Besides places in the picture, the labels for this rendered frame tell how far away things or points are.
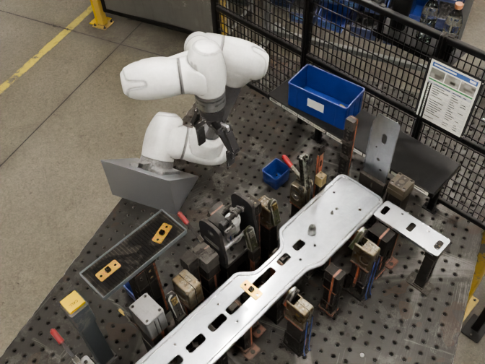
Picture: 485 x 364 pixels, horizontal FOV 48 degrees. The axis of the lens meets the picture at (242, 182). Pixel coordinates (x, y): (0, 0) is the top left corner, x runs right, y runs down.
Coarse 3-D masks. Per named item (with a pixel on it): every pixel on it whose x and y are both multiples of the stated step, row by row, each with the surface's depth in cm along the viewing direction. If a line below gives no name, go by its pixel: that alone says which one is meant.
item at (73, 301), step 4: (72, 292) 180; (76, 292) 180; (68, 296) 179; (72, 296) 179; (76, 296) 179; (80, 296) 179; (64, 300) 178; (68, 300) 178; (72, 300) 178; (76, 300) 178; (80, 300) 178; (64, 304) 177; (68, 304) 177; (72, 304) 177; (76, 304) 177; (80, 304) 177; (68, 308) 176; (72, 308) 176; (76, 308) 176; (72, 312) 176
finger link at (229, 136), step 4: (228, 124) 163; (224, 128) 162; (224, 132) 163; (228, 132) 164; (232, 132) 164; (228, 136) 164; (232, 136) 165; (228, 140) 164; (232, 140) 165; (232, 144) 165; (236, 144) 166; (232, 148) 166; (236, 148) 166; (232, 152) 167
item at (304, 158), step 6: (300, 156) 208; (306, 156) 208; (300, 162) 208; (306, 162) 211; (312, 162) 207; (300, 168) 211; (306, 168) 213; (300, 174) 213; (306, 174) 215; (300, 180) 216; (306, 180) 218
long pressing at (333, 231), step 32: (320, 192) 223; (352, 192) 223; (288, 224) 213; (320, 224) 213; (352, 224) 213; (320, 256) 204; (224, 288) 197; (288, 288) 196; (192, 320) 189; (256, 320) 189; (160, 352) 182; (192, 352) 182; (224, 352) 182
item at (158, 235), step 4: (164, 224) 196; (160, 228) 195; (164, 228) 195; (168, 228) 195; (160, 232) 193; (164, 232) 193; (168, 232) 194; (156, 236) 193; (160, 236) 192; (164, 236) 192; (152, 240) 192; (156, 240) 191; (160, 240) 191
